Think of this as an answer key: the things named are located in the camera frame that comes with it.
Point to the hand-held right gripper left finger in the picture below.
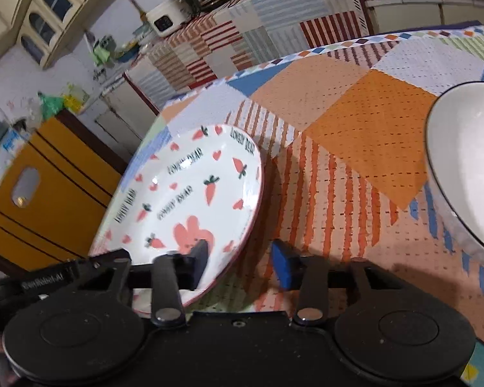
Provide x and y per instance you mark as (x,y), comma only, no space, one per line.
(199,264)

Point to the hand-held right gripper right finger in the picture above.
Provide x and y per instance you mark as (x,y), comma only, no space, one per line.
(281,266)

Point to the white plate with carrot print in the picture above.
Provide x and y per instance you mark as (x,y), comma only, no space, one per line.
(193,193)

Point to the white bowl with dark rim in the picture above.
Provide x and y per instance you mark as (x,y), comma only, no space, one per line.
(468,161)

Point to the yellow wooden chair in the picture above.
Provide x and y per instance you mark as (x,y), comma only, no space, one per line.
(64,193)

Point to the patchwork checked tablecloth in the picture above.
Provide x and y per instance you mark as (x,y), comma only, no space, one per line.
(347,129)

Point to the green plastic bag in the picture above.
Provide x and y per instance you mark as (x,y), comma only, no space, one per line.
(50,107)

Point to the yellow detergent bottle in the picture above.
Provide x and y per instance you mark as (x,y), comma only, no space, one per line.
(76,98)

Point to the blue basin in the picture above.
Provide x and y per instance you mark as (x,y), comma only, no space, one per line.
(129,54)

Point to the green hanging cloth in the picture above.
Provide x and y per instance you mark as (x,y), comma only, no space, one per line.
(103,53)

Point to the striped patchwork counter cloth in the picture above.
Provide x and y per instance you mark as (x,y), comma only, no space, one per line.
(266,28)

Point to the white rice cooker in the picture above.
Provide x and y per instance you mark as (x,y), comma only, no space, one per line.
(165,16)

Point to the cream lower cabinet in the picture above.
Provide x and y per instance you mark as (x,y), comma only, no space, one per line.
(427,12)

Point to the cream wall cabinet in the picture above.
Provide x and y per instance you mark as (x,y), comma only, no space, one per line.
(52,4)

